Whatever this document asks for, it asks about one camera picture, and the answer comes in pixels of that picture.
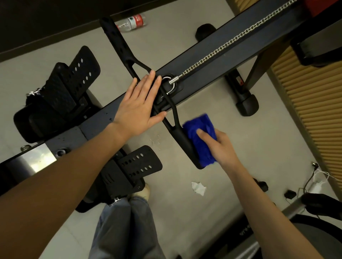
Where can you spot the person's left hand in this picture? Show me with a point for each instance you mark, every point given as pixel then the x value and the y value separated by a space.
pixel 136 112

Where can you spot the person's right hand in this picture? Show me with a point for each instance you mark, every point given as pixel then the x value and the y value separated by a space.
pixel 223 150

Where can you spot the person's right thumb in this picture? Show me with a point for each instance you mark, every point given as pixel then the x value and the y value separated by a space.
pixel 205 135

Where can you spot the person's left little finger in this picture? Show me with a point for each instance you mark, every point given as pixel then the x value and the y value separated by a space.
pixel 130 89

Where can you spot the person's left thumb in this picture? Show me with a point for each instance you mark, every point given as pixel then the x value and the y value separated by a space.
pixel 157 118

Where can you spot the person's left middle finger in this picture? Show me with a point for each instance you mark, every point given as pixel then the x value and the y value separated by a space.
pixel 146 85

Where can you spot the blue cleaning cloth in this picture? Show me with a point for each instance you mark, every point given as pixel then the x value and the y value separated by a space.
pixel 199 150

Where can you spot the person's left forearm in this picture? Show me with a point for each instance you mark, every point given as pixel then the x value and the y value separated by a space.
pixel 53 192

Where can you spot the person's right forearm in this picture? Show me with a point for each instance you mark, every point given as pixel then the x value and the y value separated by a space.
pixel 267 213

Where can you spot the silver metal hook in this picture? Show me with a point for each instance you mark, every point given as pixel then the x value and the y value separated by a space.
pixel 175 79

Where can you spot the black perforated footrest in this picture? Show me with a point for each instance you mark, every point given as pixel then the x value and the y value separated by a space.
pixel 139 162
pixel 66 80

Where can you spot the black stabiliser foot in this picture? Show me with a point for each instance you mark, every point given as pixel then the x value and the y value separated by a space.
pixel 245 102

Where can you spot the crumpled white tissue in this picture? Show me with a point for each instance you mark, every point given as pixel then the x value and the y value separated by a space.
pixel 198 188

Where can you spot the clear plastic water bottle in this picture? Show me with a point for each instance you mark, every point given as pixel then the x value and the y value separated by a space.
pixel 133 22

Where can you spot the person's beige shoe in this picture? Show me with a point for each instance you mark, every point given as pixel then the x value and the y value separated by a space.
pixel 146 190

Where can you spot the black support leg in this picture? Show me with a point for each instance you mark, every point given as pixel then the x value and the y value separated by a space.
pixel 264 66

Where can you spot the small black adapter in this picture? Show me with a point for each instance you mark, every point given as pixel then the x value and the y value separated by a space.
pixel 290 194

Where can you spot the person's leg in jeans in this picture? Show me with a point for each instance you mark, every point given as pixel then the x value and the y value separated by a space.
pixel 125 232

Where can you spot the black rowing machine seat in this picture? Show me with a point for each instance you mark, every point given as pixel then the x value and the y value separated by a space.
pixel 318 48

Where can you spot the grey exercise machine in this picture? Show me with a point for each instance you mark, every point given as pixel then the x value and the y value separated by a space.
pixel 315 237

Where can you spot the dark rowing machine rail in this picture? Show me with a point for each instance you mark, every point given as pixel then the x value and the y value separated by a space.
pixel 219 65

